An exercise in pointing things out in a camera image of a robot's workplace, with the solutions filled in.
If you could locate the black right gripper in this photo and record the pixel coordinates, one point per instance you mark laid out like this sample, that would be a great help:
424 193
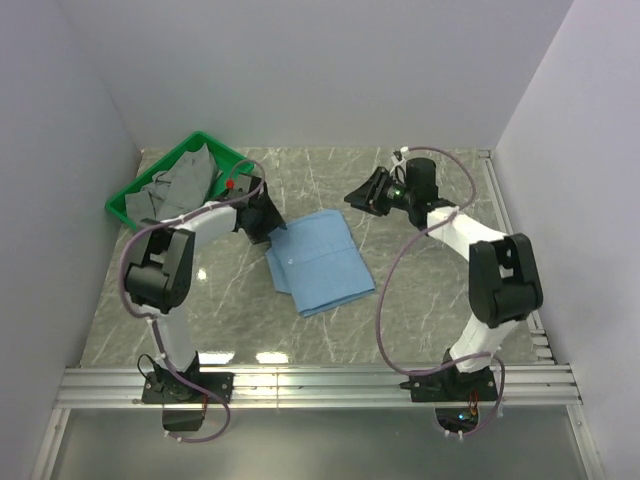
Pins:
364 198

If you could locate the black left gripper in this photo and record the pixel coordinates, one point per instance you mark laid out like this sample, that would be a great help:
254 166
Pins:
273 219

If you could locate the light blue long sleeve shirt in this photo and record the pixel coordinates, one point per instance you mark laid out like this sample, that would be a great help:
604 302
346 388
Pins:
315 260

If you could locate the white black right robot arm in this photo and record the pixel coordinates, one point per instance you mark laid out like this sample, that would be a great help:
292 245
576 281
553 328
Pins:
504 286

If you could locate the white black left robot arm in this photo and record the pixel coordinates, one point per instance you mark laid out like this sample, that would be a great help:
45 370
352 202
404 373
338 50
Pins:
157 266

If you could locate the grey long sleeve shirt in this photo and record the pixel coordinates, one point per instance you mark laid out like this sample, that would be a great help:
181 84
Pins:
179 190

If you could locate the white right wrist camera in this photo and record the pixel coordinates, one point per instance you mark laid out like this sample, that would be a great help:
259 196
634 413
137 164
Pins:
399 159

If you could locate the aluminium side rail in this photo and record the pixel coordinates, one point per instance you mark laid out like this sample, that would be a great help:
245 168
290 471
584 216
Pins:
522 255

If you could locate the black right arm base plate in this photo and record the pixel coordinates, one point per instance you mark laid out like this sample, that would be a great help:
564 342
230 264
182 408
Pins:
452 386

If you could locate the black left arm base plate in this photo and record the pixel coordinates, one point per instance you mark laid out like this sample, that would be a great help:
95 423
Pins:
167 390

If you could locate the aluminium front mounting rail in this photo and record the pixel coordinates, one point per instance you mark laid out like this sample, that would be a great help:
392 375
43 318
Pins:
333 386

